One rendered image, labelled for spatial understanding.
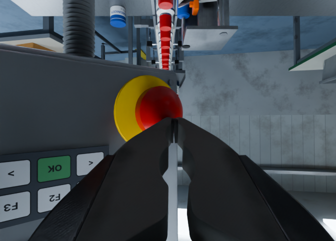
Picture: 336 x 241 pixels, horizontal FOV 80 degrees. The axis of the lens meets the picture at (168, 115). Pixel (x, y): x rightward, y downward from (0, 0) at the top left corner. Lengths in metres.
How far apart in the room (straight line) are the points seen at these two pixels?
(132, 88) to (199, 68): 4.38
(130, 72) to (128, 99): 0.02
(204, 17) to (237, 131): 4.03
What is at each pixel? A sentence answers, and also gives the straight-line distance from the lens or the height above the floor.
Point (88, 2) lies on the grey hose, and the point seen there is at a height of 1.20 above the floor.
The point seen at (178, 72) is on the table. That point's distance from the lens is 2.12.
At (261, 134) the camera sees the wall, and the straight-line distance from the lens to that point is 4.58.
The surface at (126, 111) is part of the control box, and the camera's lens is 0.15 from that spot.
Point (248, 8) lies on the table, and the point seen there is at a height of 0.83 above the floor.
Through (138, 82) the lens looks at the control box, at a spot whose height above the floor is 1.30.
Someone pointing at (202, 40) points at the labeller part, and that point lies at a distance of 0.52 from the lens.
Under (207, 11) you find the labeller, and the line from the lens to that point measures 0.55.
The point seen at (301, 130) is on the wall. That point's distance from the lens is 4.82.
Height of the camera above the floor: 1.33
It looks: 1 degrees down
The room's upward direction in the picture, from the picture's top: 180 degrees clockwise
